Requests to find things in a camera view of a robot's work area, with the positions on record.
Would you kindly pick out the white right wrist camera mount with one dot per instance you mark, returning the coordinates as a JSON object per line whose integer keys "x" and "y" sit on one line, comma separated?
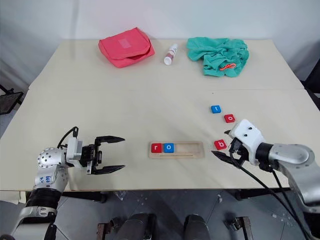
{"x": 247, "y": 136}

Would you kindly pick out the red letter block o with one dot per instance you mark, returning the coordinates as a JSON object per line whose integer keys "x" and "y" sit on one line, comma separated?
{"x": 229, "y": 118}

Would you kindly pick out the rusty metal bracket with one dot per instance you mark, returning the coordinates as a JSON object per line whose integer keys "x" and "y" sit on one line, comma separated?
{"x": 103, "y": 230}
{"x": 241, "y": 227}

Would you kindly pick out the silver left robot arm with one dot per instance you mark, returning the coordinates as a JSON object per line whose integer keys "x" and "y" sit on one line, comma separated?
{"x": 47, "y": 160}

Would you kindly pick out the blue letter block o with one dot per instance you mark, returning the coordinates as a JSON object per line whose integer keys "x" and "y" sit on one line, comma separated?
{"x": 168, "y": 147}

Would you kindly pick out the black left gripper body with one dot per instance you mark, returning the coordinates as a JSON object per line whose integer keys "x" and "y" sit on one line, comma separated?
{"x": 90, "y": 153}

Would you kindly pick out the blue letter block t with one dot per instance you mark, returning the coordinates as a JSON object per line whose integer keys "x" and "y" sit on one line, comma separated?
{"x": 215, "y": 109}

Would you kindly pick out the small white plastic bottle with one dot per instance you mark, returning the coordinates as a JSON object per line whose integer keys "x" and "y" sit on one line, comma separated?
{"x": 170, "y": 55}

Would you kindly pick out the red fabric zipper pouch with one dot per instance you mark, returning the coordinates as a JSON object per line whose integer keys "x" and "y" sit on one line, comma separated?
{"x": 122, "y": 47}

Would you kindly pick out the crumpled green cloth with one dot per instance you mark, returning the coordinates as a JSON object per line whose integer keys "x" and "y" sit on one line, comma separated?
{"x": 217, "y": 52}

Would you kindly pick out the red letter block r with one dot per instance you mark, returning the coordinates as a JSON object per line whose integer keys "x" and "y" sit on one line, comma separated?
{"x": 156, "y": 148}

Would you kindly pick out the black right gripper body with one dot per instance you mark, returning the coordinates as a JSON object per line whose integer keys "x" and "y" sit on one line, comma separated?
{"x": 237, "y": 148}

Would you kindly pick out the black table frame bar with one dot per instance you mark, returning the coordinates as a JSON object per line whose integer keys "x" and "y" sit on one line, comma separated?
{"x": 85, "y": 195}
{"x": 262, "y": 193}

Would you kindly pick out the wooden letter tray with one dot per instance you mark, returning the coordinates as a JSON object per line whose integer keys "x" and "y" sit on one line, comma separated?
{"x": 190, "y": 150}

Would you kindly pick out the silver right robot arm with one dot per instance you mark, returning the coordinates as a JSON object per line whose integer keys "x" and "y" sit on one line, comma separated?
{"x": 295, "y": 155}

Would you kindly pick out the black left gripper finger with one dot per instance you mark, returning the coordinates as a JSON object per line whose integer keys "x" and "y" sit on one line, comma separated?
{"x": 110, "y": 139}
{"x": 110, "y": 169}

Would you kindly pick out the dark rounded shape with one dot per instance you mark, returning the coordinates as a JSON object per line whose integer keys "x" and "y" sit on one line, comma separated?
{"x": 137, "y": 226}
{"x": 196, "y": 227}

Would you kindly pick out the red letter block b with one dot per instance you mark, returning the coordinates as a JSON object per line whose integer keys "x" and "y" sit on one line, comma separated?
{"x": 220, "y": 144}

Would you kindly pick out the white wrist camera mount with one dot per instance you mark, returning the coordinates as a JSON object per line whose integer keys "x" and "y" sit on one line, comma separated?
{"x": 247, "y": 136}
{"x": 73, "y": 150}

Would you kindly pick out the black metal stand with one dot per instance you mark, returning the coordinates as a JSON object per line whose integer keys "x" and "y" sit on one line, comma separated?
{"x": 8, "y": 100}

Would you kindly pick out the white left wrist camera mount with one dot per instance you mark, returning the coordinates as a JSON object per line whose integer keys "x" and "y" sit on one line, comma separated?
{"x": 73, "y": 150}

